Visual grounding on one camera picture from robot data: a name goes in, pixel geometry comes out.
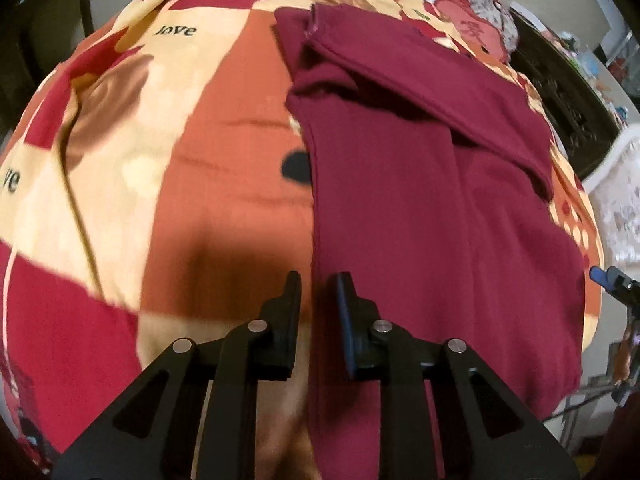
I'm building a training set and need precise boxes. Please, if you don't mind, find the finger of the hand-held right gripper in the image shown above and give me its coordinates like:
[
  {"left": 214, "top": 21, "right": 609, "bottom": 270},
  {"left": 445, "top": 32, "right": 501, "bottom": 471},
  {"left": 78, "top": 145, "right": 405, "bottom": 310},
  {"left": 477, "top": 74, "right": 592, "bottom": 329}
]
[{"left": 589, "top": 266, "right": 640, "bottom": 313}]

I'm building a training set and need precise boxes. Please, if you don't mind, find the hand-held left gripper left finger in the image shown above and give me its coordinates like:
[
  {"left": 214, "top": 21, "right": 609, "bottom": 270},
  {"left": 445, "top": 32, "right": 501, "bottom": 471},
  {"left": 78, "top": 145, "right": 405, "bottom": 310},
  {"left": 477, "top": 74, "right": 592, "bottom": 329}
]
[{"left": 50, "top": 270, "right": 303, "bottom": 480}]

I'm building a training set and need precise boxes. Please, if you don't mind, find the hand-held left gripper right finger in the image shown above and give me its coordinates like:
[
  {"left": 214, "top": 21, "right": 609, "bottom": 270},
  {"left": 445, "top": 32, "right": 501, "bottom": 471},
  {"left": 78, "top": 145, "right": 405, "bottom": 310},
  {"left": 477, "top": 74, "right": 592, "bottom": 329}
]
[{"left": 334, "top": 272, "right": 583, "bottom": 480}]

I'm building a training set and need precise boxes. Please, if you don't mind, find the maroon garment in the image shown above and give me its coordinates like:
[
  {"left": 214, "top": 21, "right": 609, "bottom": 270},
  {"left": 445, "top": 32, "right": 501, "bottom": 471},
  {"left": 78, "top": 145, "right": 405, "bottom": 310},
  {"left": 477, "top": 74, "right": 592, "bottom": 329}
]
[{"left": 274, "top": 2, "right": 586, "bottom": 480}]

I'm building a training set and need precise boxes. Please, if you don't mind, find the white ornate chair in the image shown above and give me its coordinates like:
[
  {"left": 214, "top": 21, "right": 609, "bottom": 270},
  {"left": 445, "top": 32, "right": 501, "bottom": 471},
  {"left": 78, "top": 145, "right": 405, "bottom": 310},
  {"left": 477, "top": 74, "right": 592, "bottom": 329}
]
[{"left": 582, "top": 122, "right": 640, "bottom": 266}]

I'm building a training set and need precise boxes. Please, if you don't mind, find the dark carved wooden headboard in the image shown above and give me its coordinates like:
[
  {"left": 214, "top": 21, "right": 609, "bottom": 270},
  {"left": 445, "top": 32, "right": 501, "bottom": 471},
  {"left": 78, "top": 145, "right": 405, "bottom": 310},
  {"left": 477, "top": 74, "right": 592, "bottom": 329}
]
[{"left": 507, "top": 7, "right": 621, "bottom": 181}]

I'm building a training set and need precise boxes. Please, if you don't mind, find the printed orange red blanket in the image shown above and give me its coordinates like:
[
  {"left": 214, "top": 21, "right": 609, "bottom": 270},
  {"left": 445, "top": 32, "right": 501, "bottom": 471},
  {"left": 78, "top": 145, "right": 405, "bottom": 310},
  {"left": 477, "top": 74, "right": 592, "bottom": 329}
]
[{"left": 0, "top": 0, "right": 606, "bottom": 480}]

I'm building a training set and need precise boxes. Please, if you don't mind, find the clutter on headboard shelf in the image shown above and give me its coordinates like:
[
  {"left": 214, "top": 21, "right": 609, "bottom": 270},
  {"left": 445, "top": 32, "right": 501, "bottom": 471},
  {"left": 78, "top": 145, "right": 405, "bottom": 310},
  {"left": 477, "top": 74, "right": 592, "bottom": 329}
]
[{"left": 545, "top": 25, "right": 640, "bottom": 126}]

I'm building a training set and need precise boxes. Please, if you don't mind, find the red heart cushion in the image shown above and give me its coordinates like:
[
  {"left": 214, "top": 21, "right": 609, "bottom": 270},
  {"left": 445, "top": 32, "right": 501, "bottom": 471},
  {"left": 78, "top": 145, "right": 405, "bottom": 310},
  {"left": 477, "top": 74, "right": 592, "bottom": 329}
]
[{"left": 435, "top": 0, "right": 511, "bottom": 63}]

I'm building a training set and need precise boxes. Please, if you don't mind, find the dark wooden table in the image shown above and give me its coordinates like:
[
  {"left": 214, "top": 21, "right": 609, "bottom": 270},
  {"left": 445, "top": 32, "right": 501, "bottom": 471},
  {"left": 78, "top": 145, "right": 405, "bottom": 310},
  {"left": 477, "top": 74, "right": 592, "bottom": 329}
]
[{"left": 0, "top": 0, "right": 96, "bottom": 131}]

